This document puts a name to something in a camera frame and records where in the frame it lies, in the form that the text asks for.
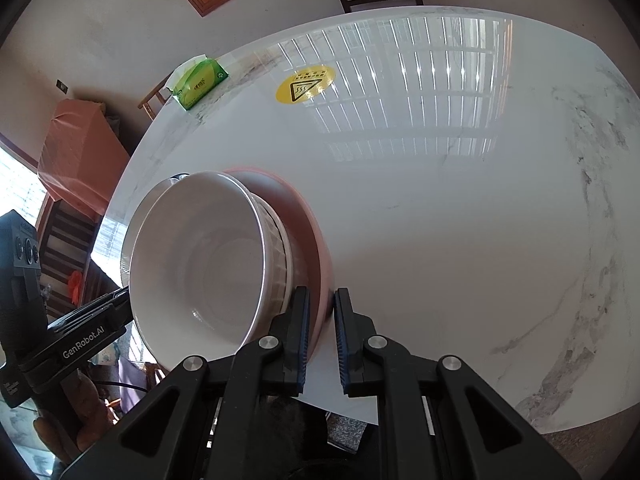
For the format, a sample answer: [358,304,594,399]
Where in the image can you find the dark wooden shelf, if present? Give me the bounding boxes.
[35,195,108,311]

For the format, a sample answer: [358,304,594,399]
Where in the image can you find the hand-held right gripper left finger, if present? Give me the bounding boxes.
[65,286,312,480]

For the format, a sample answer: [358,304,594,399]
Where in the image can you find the orange plastic bag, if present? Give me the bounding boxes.
[66,270,84,306]

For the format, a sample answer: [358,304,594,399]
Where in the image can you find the orange cloth covered furniture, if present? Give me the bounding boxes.
[37,98,132,221]

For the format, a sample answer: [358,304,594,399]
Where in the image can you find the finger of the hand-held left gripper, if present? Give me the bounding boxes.
[47,287,132,335]

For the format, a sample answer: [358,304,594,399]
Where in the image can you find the light wooden chair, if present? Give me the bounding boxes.
[138,74,176,122]

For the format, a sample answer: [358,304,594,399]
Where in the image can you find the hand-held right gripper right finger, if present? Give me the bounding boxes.
[334,287,583,480]

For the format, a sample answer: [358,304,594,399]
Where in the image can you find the purple cloth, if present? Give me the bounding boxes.
[117,355,152,397]

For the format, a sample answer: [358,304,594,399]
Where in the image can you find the dark cloth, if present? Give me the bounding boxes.
[257,392,328,480]

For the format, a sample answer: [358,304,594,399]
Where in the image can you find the person's left hand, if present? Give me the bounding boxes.
[32,372,108,466]

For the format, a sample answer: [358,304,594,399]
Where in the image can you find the grey stone slab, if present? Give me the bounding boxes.
[326,411,371,453]

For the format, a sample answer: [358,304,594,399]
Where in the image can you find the large white bowl pink base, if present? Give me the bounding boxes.
[120,172,307,321]

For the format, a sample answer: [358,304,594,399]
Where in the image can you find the green tissue pack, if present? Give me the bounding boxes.
[169,55,230,112]

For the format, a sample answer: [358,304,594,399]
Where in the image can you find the white bowl blue cartoon print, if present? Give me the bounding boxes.
[129,171,291,353]

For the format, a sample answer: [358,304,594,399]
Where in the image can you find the yellow round sticker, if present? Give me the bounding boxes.
[276,65,336,106]

